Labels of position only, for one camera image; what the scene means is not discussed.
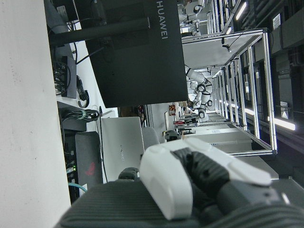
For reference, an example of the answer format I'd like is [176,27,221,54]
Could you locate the black Huawei monitor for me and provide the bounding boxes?
[73,0,190,108]

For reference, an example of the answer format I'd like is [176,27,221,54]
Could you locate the black cable bundle green tie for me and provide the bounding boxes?
[60,108,100,122]

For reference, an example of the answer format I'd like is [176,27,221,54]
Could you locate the black computer with red logo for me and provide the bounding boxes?
[75,131,104,191]

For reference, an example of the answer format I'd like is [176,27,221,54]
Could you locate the ceiling light strip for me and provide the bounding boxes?
[267,115,296,131]

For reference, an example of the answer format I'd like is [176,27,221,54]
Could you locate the aluminium profile frame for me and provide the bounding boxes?
[181,28,278,157]

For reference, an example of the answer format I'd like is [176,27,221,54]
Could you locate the white black humanoid robot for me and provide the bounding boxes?
[180,0,206,37]
[184,65,215,122]

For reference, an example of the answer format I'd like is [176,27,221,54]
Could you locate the grey docking hub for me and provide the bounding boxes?
[54,56,78,99]

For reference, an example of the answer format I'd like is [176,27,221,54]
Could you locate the black power plug cable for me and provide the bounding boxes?
[76,75,90,109]

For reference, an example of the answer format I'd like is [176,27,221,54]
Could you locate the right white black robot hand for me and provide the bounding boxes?
[59,137,304,228]

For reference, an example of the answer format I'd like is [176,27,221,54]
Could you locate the silver Huawei laptop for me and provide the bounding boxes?
[100,116,145,184]

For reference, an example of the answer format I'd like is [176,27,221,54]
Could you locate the teal network cable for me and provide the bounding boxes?
[68,182,87,193]

